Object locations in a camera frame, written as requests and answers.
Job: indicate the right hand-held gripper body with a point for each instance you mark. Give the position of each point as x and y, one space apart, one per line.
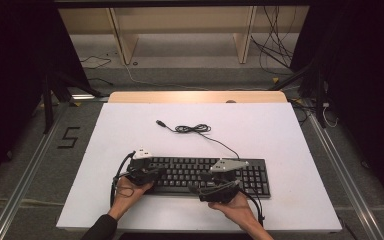
225 191

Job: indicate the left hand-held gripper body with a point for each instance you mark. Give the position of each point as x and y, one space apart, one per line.
141 163

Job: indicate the black computer keyboard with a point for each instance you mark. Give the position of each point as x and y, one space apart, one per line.
186 173

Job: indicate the person's right hand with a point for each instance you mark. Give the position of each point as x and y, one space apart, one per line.
235 211

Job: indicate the person's left hand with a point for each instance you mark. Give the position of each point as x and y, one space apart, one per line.
128 196

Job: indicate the wooden table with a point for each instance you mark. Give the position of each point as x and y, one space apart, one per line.
196 96

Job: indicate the black metal stand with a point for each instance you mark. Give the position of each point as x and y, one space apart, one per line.
48 103
318 93

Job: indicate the wooden shelf unit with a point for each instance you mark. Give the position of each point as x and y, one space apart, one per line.
180 23

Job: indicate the dark curtain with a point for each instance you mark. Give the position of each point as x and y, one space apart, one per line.
363 83
10 83

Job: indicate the metal floor rail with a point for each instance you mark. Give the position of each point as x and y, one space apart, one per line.
16 186
346 173

